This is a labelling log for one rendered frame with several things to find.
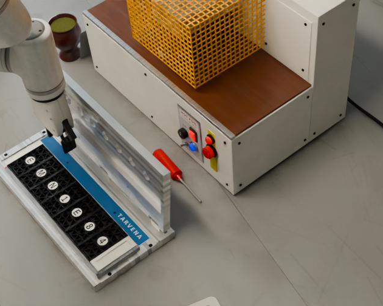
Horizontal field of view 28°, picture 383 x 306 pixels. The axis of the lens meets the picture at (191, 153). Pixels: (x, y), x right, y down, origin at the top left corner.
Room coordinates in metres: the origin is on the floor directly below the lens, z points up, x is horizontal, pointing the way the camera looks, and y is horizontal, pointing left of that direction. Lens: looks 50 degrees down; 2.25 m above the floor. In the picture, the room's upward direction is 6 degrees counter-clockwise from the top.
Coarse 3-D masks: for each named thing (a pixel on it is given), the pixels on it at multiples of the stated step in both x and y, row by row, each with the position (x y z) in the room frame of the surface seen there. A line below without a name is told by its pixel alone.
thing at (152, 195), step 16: (64, 96) 1.24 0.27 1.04; (80, 96) 1.16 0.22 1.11; (80, 112) 1.19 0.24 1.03; (96, 112) 1.11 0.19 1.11; (80, 128) 1.18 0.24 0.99; (96, 128) 1.13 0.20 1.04; (112, 128) 1.06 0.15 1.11; (80, 144) 1.17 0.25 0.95; (96, 144) 1.13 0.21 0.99; (112, 144) 1.08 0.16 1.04; (128, 144) 1.02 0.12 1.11; (96, 160) 1.11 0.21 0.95; (112, 160) 1.08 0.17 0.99; (128, 160) 1.03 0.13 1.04; (144, 160) 0.97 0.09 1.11; (112, 176) 1.06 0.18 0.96; (128, 176) 1.03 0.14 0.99; (144, 176) 0.99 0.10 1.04; (160, 176) 0.93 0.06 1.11; (128, 192) 1.01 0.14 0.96; (144, 192) 0.98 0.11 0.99; (160, 192) 0.92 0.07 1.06; (144, 208) 0.96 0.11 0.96; (160, 208) 0.92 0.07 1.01; (160, 224) 0.92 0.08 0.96
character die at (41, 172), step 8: (48, 160) 1.15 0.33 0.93; (56, 160) 1.15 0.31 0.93; (40, 168) 1.13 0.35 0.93; (48, 168) 1.13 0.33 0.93; (56, 168) 1.13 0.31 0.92; (24, 176) 1.11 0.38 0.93; (32, 176) 1.11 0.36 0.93; (40, 176) 1.10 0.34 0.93; (48, 176) 1.10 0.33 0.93; (24, 184) 1.09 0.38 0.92; (32, 184) 1.08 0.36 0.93
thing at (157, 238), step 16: (0, 160) 1.17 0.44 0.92; (80, 160) 1.15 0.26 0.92; (0, 176) 1.13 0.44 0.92; (96, 176) 1.09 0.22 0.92; (16, 192) 1.07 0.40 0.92; (112, 192) 1.04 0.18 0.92; (32, 208) 1.02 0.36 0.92; (128, 208) 0.99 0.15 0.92; (48, 224) 0.97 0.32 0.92; (144, 224) 0.95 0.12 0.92; (64, 240) 0.93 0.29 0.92; (160, 240) 0.90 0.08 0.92; (144, 256) 0.88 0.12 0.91; (80, 272) 0.85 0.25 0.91; (112, 272) 0.84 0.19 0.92; (96, 288) 0.81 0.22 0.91
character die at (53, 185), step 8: (64, 168) 1.12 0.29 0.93; (56, 176) 1.10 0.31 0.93; (64, 176) 1.10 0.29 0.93; (72, 176) 1.09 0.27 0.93; (40, 184) 1.08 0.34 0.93; (48, 184) 1.08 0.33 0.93; (56, 184) 1.07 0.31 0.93; (64, 184) 1.07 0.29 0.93; (32, 192) 1.06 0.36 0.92; (40, 192) 1.06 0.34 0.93; (48, 192) 1.05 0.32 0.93; (56, 192) 1.05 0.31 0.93; (40, 200) 1.03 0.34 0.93
